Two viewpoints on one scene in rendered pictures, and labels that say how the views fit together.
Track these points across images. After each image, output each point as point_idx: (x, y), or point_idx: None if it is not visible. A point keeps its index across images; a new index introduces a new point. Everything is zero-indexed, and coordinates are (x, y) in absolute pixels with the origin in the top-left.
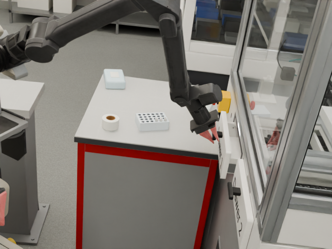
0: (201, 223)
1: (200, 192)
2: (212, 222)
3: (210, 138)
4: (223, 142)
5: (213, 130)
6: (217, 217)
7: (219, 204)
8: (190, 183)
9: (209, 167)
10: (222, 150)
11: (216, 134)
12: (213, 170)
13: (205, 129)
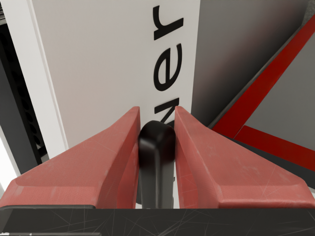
0: (294, 47)
1: (286, 86)
2: (269, 47)
3: (181, 134)
4: (87, 68)
5: (71, 173)
6: (260, 20)
7: (245, 36)
8: (313, 108)
9: (244, 124)
10: (136, 26)
11: (98, 133)
12: (233, 115)
13: (173, 229)
